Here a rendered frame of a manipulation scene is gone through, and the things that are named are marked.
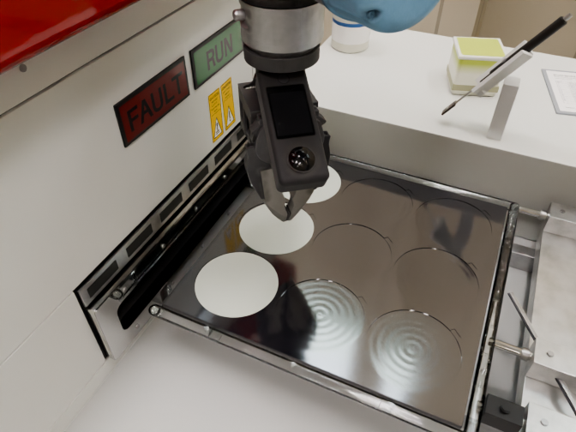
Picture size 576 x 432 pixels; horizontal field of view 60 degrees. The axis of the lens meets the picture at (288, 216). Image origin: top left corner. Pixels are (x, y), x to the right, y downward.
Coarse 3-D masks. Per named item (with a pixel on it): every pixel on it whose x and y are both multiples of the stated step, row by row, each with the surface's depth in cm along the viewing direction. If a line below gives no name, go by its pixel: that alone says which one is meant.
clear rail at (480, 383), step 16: (512, 208) 69; (512, 224) 67; (512, 240) 65; (496, 272) 61; (496, 288) 59; (496, 304) 57; (496, 320) 56; (480, 352) 53; (480, 368) 51; (480, 384) 50; (480, 400) 49; (480, 416) 48
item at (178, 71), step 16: (160, 80) 52; (176, 80) 54; (144, 96) 50; (160, 96) 53; (176, 96) 55; (128, 112) 49; (144, 112) 51; (160, 112) 54; (128, 128) 49; (144, 128) 52
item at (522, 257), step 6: (516, 246) 71; (522, 246) 71; (498, 252) 72; (516, 252) 70; (522, 252) 70; (528, 252) 70; (534, 252) 70; (516, 258) 71; (522, 258) 70; (528, 258) 70; (510, 264) 72; (516, 264) 71; (522, 264) 71; (528, 264) 71; (522, 270) 72; (528, 270) 71
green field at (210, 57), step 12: (228, 36) 62; (240, 36) 65; (204, 48) 58; (216, 48) 60; (228, 48) 63; (240, 48) 65; (204, 60) 58; (216, 60) 61; (228, 60) 64; (204, 72) 59
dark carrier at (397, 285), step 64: (256, 192) 72; (384, 192) 72; (448, 192) 72; (320, 256) 63; (384, 256) 63; (448, 256) 63; (256, 320) 56; (320, 320) 56; (384, 320) 56; (448, 320) 56; (384, 384) 50; (448, 384) 50
